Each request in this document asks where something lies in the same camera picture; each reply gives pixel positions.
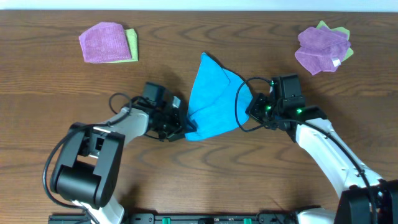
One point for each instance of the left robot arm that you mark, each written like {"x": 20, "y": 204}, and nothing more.
{"x": 82, "y": 170}

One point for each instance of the folded green cloth left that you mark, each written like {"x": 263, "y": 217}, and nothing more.
{"x": 132, "y": 41}

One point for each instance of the black mounting rail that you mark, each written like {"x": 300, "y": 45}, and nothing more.
{"x": 260, "y": 218}

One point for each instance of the folded purple cloth left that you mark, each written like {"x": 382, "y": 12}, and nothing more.
{"x": 104, "y": 42}

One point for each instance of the blue microfiber cloth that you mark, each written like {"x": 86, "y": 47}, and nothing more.
{"x": 218, "y": 101}

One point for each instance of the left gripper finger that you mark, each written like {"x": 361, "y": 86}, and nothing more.
{"x": 189, "y": 126}
{"x": 176, "y": 137}

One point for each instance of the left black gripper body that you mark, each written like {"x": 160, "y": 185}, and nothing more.
{"x": 168, "y": 125}

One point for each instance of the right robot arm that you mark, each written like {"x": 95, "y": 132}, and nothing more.
{"x": 364, "y": 196}

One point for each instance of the green cloth right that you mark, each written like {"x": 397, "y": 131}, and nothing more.
{"x": 342, "y": 31}

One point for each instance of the crumpled purple cloth right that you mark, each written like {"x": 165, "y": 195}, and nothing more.
{"x": 322, "y": 50}

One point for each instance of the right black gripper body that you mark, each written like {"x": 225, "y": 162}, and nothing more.
{"x": 275, "y": 108}

